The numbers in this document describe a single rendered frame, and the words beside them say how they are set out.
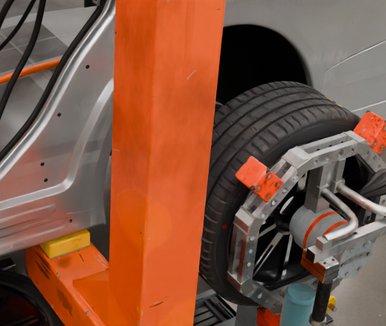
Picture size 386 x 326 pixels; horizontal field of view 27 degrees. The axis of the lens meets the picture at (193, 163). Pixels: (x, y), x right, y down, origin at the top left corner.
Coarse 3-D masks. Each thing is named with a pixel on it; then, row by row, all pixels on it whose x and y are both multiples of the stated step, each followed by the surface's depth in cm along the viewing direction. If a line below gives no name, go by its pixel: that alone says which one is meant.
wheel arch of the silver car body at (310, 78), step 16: (224, 32) 276; (240, 32) 279; (256, 32) 274; (272, 32) 257; (224, 48) 279; (240, 48) 284; (256, 48) 283; (272, 48) 273; (288, 48) 259; (224, 64) 283; (240, 64) 287; (256, 64) 289; (272, 64) 281; (288, 64) 270; (304, 64) 259; (224, 80) 287; (240, 80) 291; (256, 80) 294; (272, 80) 286; (288, 80) 277; (304, 80) 267; (224, 96) 291
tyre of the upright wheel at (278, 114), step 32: (256, 96) 228; (288, 96) 227; (320, 96) 233; (224, 128) 222; (256, 128) 217; (288, 128) 215; (320, 128) 221; (352, 128) 229; (224, 160) 217; (224, 192) 214; (224, 224) 218; (224, 256) 225; (224, 288) 232
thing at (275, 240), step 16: (304, 144) 221; (352, 160) 242; (304, 176) 231; (352, 176) 245; (304, 192) 242; (288, 208) 268; (352, 208) 251; (272, 224) 234; (288, 224) 243; (272, 240) 237; (288, 240) 242; (256, 256) 239; (272, 256) 257; (288, 256) 246; (256, 272) 247; (272, 272) 250; (288, 272) 250; (304, 272) 252
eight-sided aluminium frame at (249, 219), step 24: (312, 144) 217; (336, 144) 222; (360, 144) 220; (288, 168) 214; (312, 168) 214; (288, 192) 213; (240, 216) 213; (264, 216) 212; (360, 216) 249; (240, 240) 218; (240, 264) 218; (240, 288) 222; (264, 288) 236
